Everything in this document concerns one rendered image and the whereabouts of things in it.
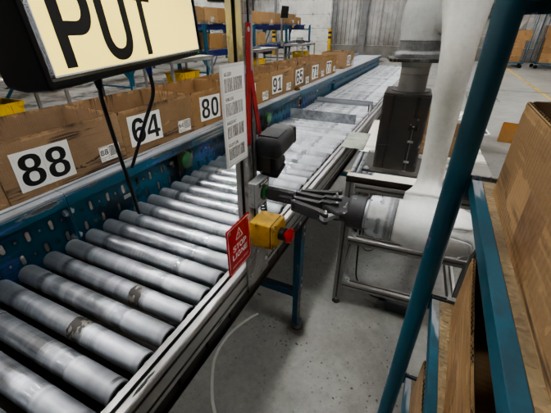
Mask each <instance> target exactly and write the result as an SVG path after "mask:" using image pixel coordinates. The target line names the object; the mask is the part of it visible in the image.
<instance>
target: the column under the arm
mask: <svg viewBox="0 0 551 413"><path fill-rule="evenodd" d="M431 100H432V91H431V88H426V91H425V92H404V91H399V90H398V86H388V87H387V89H386V90H385V94H384V98H383V103H382V108H381V113H380V123H379V129H378V134H377V139H376V149H375V151H374V150H369V152H368V153H367V157H366V160H365V161H364V163H363V166H362V171H368V172H374V173H379V174H385V175H396V176H402V177H408V178H414V179H416V178H417V176H418V173H419V170H420V165H421V159H422V156H419V152H420V149H421V142H422V139H423V135H424V132H425V127H426V122H427V117H428V114H429V110H430V104H431Z"/></svg>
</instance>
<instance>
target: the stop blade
mask: <svg viewBox="0 0 551 413"><path fill-rule="evenodd" d="M356 117H357V115H354V114H345V113H337V112H328V111H314V110H305V109H297V108H290V118H298V119H305V120H319V121H326V122H334V123H340V124H348V125H355V124H356Z"/></svg>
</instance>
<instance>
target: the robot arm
mask: <svg viewBox="0 0 551 413"><path fill-rule="evenodd" d="M493 9H494V0H408V1H407V3H406V6H405V9H404V13H403V21H402V27H401V36H400V42H399V46H398V51H396V52H393V54H392V56H394V58H417V59H439V64H438V70H437V75H436V80H435V88H434V93H433V98H432V103H431V109H430V117H429V122H428V127H427V132H426V141H425V146H424V150H423V155H422V159H421V165H420V170H419V173H418V176H417V180H416V182H415V184H414V185H413V186H412V187H411V188H410V189H409V190H407V191H405V194H404V197H403V199H399V200H398V199H397V198H395V197H394V198H392V197H384V196H380V195H375V194H374V195H373V196H372V197H371V200H370V198H369V197H368V196H362V195H358V194H353V195H352V196H351V198H348V197H343V191H341V190H337V191H330V190H320V189H310V188H301V191H296V192H295V191H292V190H288V189H283V188H276V187H272V186H269V187H268V188H267V189H266V199H268V200H272V201H276V202H283V203H286V204H290V205H291V211H295V212H297V213H299V214H302V215H304V216H307V217H310V218H312V219H314V220H318V221H319V222H320V223H322V224H323V225H327V224H328V220H342V221H343V222H344V223H345V225H346V227H349V228H352V229H359V230H362V229H363V228H364V234H365V235H369V236H372V237H376V238H382V239H384V240H389V241H392V242H395V243H397V244H399V245H401V246H403V247H406V248H409V249H412V250H414V251H418V252H424V249H425V245H426V240H427V238H428V234H429V232H430V227H431V223H432V220H433V217H434V214H435V209H436V206H437V203H438V200H439V195H440V192H441V189H442V182H443V180H444V173H445V167H446V163H447V160H448V155H449V149H450V147H451V143H452V141H453V136H454V132H455V129H456V126H457V123H458V118H459V115H460V112H461V109H462V104H463V100H464V98H465V94H466V91H467V86H468V83H469V79H470V76H471V70H472V67H473V64H474V60H475V57H476V52H477V48H478V46H479V43H480V38H481V37H485V35H486V32H487V29H488V26H489V22H490V17H491V15H492V11H493ZM440 41H441V42H440ZM474 250H475V242H474V235H473V228H472V222H471V213H469V212H467V211H464V210H462V209H460V210H459V213H458V217H457V219H456V222H455V225H454V227H453V232H452V234H451V237H450V240H449V244H448V246H447V249H446V252H445V254H444V256H446V257H463V256H470V255H471V254H472V253H473V252H474Z"/></svg>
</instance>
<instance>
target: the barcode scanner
mask: <svg viewBox="0 0 551 413"><path fill-rule="evenodd" d="M295 142H296V126H295V125H283V124H274V125H272V126H271V127H267V128H266V129H265V130H264V131H263V132H261V133H260V134H259V137H258V138H257V140H256V151H257V155H258V156H260V157H264V158H269V159H271V170H273V171H272V172H271V173H266V172H262V175H266V176H269V177H272V178H278V177H279V175H280V173H281V172H282V170H283V169H284V168H285V163H284V162H283V158H282V156H283V155H284V154H285V152H286V151H287V150H288V149H289V148H290V147H291V146H292V145H293V143H295Z"/></svg>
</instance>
